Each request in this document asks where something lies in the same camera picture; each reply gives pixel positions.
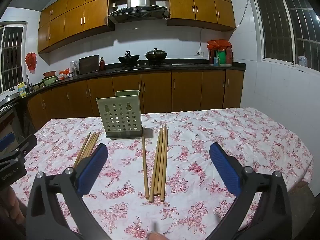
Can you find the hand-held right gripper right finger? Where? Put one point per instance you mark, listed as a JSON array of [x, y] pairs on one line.
[[225, 170]]

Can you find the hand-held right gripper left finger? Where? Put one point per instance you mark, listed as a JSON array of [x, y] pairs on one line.
[[92, 170]]

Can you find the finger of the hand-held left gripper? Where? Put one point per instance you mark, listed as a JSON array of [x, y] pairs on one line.
[[26, 145], [6, 142]]

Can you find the wooden chopstick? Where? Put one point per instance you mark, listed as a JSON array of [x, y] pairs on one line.
[[96, 140], [90, 145], [87, 147], [160, 160], [156, 165], [82, 150], [145, 167], [93, 142], [164, 165]]

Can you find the green perforated utensil holder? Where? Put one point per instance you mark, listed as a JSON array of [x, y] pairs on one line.
[[117, 110]]

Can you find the person's left hand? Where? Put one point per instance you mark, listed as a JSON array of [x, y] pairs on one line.
[[15, 202]]

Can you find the red floral tablecloth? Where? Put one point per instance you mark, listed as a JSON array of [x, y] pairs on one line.
[[200, 142]]

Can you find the yellow detergent bottle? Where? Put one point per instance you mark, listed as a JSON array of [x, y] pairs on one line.
[[22, 90]]

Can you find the metal faucet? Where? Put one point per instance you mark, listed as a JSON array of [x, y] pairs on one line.
[[27, 80]]

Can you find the green basin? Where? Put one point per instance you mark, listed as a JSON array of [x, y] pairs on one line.
[[49, 81]]

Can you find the red bowl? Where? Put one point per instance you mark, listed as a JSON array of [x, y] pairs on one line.
[[49, 74]]

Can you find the orange plastic bag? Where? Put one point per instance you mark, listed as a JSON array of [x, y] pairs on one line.
[[64, 73]]

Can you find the red hanging plastic bag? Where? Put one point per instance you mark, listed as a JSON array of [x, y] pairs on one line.
[[31, 61]]

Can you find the barred window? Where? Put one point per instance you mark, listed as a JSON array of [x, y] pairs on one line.
[[11, 55], [275, 25]]

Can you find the wooden base cabinets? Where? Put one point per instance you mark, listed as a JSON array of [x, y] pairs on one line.
[[187, 90]]

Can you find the clear plastic bag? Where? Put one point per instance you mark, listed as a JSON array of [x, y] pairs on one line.
[[74, 67]]

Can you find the dark cutting board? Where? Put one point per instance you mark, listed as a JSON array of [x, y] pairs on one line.
[[88, 64]]

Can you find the red bottle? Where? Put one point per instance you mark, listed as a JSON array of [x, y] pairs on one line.
[[102, 65]]

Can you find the black kitchen countertop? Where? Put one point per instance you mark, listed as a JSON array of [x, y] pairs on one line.
[[200, 66]]

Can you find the small pale box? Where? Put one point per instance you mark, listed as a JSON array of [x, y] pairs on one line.
[[216, 61]]

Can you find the green box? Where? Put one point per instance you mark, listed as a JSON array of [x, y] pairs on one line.
[[222, 57]]

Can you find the gas stove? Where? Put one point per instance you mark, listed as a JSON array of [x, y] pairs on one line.
[[150, 65]]

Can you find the black lidded wok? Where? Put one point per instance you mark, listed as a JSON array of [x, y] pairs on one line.
[[155, 54]]

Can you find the white box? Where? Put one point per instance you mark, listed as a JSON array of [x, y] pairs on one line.
[[303, 61]]

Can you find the white wall socket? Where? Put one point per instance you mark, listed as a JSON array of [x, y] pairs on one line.
[[200, 53]]

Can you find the wooden wall cabinets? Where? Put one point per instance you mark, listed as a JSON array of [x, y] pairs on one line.
[[75, 17]]

